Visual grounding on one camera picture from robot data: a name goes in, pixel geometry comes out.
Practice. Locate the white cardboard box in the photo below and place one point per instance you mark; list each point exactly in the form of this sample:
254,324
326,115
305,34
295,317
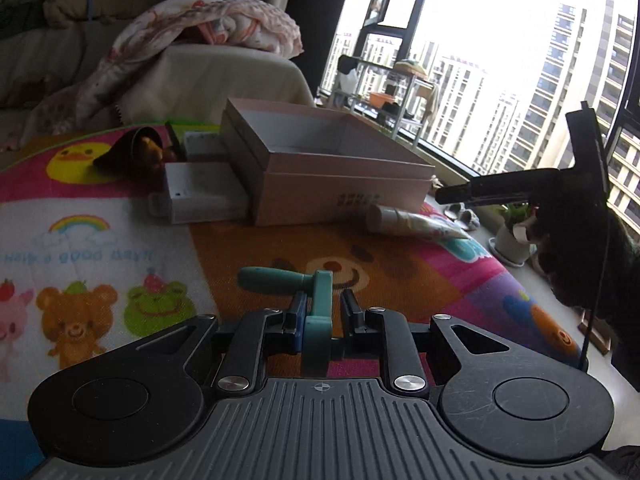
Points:
200,185

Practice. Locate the beige towel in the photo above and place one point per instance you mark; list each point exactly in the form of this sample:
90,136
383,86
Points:
432,102

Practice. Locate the grey slipper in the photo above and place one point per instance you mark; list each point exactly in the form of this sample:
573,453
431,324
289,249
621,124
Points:
454,211
470,221

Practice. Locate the pink cardboard box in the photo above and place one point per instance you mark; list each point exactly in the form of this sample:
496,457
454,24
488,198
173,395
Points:
325,190

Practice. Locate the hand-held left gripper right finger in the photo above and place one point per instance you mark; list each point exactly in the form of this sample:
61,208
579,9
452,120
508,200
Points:
350,316

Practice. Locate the brown bear toy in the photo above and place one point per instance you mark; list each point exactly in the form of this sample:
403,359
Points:
150,152

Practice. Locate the colourful cartoon play mat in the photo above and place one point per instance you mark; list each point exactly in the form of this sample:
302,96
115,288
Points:
100,260

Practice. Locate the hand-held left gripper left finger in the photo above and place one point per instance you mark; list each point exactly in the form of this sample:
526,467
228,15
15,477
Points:
299,332

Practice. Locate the beige covered sofa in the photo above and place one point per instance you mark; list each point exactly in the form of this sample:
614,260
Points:
210,80

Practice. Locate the orange basin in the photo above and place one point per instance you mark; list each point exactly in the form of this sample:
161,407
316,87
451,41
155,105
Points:
382,98

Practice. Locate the teal plastic hand tool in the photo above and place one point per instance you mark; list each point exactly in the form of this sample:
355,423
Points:
320,305

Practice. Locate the white cream tube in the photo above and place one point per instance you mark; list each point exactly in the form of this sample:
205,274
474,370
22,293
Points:
400,222

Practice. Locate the pink patterned blanket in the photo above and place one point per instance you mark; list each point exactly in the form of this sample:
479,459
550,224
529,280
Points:
240,20

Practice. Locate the metal shelf rack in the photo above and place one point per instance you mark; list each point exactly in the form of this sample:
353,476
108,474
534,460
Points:
410,85

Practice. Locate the black cloth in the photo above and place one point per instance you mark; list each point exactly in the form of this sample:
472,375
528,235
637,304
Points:
346,63

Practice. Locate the small white box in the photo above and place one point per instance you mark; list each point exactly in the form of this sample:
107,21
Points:
200,145

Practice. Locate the black window frame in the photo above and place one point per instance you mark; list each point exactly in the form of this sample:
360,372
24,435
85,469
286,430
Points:
395,25

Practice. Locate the beige pillow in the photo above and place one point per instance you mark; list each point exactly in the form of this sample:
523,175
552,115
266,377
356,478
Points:
75,5

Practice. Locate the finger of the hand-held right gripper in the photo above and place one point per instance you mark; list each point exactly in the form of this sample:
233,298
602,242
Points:
500,187

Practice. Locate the green cloth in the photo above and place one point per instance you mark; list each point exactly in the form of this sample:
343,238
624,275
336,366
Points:
20,15

